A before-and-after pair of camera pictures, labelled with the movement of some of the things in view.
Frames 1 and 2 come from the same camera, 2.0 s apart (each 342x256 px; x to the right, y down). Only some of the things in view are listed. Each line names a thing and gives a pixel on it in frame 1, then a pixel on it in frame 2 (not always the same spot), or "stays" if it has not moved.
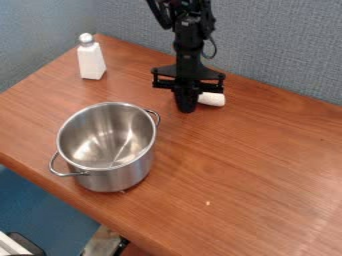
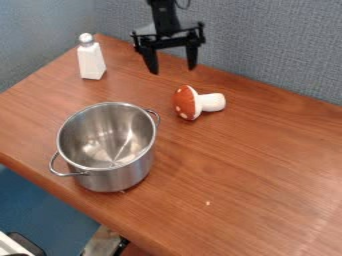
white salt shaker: [90, 60] stays
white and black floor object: [17, 245] stays
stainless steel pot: [106, 146] stays
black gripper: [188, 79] to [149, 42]
